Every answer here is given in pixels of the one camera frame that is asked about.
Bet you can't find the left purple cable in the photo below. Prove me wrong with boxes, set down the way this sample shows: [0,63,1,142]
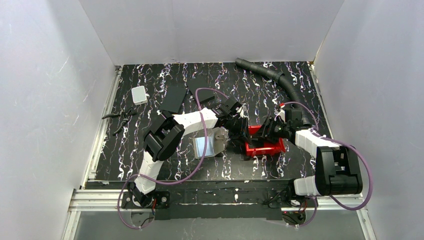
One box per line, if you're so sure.
[117,87,229,230]

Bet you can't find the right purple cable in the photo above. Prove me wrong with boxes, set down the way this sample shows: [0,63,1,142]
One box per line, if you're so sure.
[279,101,374,228]

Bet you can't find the black flat box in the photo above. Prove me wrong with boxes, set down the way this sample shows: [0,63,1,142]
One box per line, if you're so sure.
[187,78,215,104]
[159,86,187,114]

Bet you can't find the black flat box right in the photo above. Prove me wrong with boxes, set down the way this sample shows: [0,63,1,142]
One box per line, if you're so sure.
[187,78,215,104]

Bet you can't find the purple cable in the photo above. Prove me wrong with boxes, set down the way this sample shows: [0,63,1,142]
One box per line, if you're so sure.
[117,87,229,230]
[279,101,374,228]

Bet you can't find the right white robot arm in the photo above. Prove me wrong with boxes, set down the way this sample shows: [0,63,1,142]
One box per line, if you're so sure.
[252,108,363,196]

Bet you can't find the black pliers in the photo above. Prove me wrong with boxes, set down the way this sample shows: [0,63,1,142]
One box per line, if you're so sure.
[101,109,138,137]

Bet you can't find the red plastic bin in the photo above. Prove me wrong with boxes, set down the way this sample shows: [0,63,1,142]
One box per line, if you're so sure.
[244,125,286,158]

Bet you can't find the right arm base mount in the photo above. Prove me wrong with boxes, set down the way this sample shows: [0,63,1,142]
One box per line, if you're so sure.
[262,190,318,229]

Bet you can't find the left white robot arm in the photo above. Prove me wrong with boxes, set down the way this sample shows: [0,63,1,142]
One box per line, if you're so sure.
[128,98,250,208]

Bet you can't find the white square box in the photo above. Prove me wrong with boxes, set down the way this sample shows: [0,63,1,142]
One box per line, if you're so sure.
[131,86,148,106]

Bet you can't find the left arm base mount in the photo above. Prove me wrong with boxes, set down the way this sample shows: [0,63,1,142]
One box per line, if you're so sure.
[120,190,171,210]

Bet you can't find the black corrugated hose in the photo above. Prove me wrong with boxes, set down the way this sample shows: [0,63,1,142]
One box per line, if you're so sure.
[235,57,312,128]

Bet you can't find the black flat box left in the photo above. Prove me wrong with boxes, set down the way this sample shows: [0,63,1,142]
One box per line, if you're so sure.
[159,86,187,114]

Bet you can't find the grey leather card holder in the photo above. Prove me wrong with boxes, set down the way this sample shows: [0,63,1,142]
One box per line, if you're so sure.
[193,127,228,159]

